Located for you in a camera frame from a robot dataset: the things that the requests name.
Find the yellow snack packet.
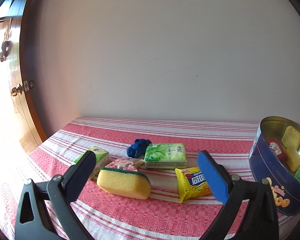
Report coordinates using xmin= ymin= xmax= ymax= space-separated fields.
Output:
xmin=174 ymin=166 xmax=213 ymax=203

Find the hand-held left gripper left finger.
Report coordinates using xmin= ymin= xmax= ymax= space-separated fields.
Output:
xmin=14 ymin=151 xmax=97 ymax=240

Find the brass door handle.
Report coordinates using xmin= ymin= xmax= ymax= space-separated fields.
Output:
xmin=11 ymin=84 xmax=24 ymax=97

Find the red snack packet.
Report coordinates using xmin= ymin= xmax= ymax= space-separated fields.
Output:
xmin=266 ymin=138 xmax=288 ymax=162

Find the pink snack packet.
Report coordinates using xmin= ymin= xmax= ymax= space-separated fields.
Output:
xmin=106 ymin=158 xmax=145 ymax=173

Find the yellow sponge green scourer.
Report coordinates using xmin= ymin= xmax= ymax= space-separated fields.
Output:
xmin=286 ymin=146 xmax=300 ymax=172
xmin=97 ymin=167 xmax=152 ymax=200
xmin=281 ymin=126 xmax=300 ymax=153

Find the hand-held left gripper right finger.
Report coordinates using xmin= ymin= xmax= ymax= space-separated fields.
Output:
xmin=197 ymin=151 xmax=280 ymax=240

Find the large green tissue pack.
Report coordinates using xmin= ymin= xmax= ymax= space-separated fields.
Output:
xmin=143 ymin=143 xmax=188 ymax=170

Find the red striped tablecloth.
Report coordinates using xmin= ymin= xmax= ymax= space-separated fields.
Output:
xmin=0 ymin=117 xmax=300 ymax=240

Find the round blue metal tin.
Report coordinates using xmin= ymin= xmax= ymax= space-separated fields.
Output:
xmin=249 ymin=116 xmax=300 ymax=217

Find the dark door hanging ornament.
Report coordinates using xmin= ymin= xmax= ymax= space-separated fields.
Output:
xmin=0 ymin=17 xmax=13 ymax=62

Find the brown wooden door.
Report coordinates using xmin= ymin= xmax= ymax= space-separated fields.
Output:
xmin=0 ymin=0 xmax=47 ymax=155

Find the dark blue cloth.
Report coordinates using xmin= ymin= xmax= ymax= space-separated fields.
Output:
xmin=126 ymin=138 xmax=152 ymax=159

